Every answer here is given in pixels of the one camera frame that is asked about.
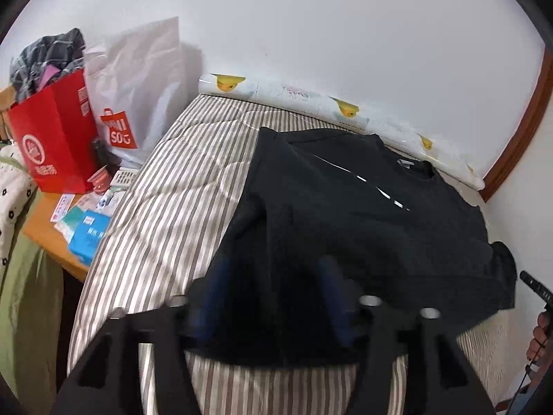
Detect white dotted cloth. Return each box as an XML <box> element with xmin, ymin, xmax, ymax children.
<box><xmin>0</xmin><ymin>145</ymin><xmax>39</xmax><ymax>269</ymax></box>

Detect person's right hand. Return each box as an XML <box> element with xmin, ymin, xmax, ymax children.
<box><xmin>528</xmin><ymin>311</ymin><xmax>553</xmax><ymax>362</ymax></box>

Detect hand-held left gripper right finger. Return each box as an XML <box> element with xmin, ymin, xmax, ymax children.
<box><xmin>317</xmin><ymin>255</ymin><xmax>497</xmax><ymax>415</ymax></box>

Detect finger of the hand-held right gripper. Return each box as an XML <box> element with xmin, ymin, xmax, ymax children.
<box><xmin>519</xmin><ymin>270</ymin><xmax>553</xmax><ymax>308</ymax></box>

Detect red paper bag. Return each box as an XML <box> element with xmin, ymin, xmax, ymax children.
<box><xmin>8</xmin><ymin>68</ymin><xmax>101</xmax><ymax>194</ymax></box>

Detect wooden bedside table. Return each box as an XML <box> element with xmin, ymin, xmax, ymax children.
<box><xmin>21</xmin><ymin>188</ymin><xmax>113</xmax><ymax>284</ymax></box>

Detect green and white packet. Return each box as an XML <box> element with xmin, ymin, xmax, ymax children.
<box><xmin>54</xmin><ymin>205</ymin><xmax>87</xmax><ymax>243</ymax></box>

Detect duck print roll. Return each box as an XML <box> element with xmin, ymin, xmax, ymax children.
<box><xmin>198</xmin><ymin>73</ymin><xmax>487</xmax><ymax>191</ymax></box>

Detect thin black cord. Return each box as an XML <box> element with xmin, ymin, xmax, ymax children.
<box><xmin>505</xmin><ymin>362</ymin><xmax>536</xmax><ymax>415</ymax></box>

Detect pink and white card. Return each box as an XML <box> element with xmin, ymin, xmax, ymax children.
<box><xmin>52</xmin><ymin>192</ymin><xmax>75</xmax><ymax>225</ymax></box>

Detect grey plaid cloth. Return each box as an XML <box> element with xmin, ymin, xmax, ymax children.
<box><xmin>9</xmin><ymin>28</ymin><xmax>87</xmax><ymax>103</ymax></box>

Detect white and blue packet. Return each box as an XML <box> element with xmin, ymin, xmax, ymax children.
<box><xmin>78</xmin><ymin>190</ymin><xmax>116</xmax><ymax>218</ymax></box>

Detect green cloth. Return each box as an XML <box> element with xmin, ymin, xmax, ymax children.
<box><xmin>0</xmin><ymin>156</ymin><xmax>66</xmax><ymax>400</ymax></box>

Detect wooden door frame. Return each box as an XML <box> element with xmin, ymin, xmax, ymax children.
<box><xmin>480</xmin><ymin>47</ymin><xmax>553</xmax><ymax>202</ymax></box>

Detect blue tissue packet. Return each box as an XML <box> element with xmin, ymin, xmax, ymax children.
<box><xmin>68</xmin><ymin>214</ymin><xmax>111</xmax><ymax>267</ymax></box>

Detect wooden slatted headboard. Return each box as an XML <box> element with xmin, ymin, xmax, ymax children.
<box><xmin>0</xmin><ymin>86</ymin><xmax>19</xmax><ymax>141</ymax></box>

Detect white remote control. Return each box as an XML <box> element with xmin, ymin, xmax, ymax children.
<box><xmin>110</xmin><ymin>166</ymin><xmax>141</xmax><ymax>190</ymax></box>

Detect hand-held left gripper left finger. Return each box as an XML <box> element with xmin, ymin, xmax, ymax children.
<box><xmin>49</xmin><ymin>255</ymin><xmax>234</xmax><ymax>415</ymax></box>

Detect striped bed mattress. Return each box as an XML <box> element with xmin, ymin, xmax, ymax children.
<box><xmin>67</xmin><ymin>94</ymin><xmax>510</xmax><ymax>415</ymax></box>

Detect black sweatshirt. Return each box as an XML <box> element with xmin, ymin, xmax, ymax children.
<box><xmin>181</xmin><ymin>126</ymin><xmax>519</xmax><ymax>368</ymax></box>

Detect white plastic bag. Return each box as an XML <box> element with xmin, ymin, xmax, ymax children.
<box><xmin>83</xmin><ymin>16</ymin><xmax>191</xmax><ymax>169</ymax></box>

